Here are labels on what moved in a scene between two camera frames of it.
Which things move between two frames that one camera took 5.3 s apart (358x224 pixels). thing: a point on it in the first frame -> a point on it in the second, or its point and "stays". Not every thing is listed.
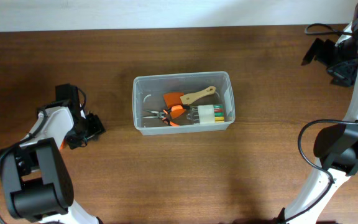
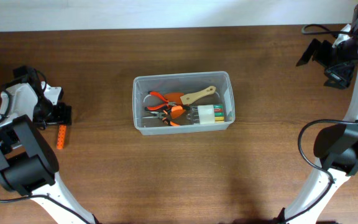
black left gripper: [96, 129] -> [63, 114]
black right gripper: [344, 77] stays
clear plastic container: [183, 102] stays
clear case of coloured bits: [207, 114] stays
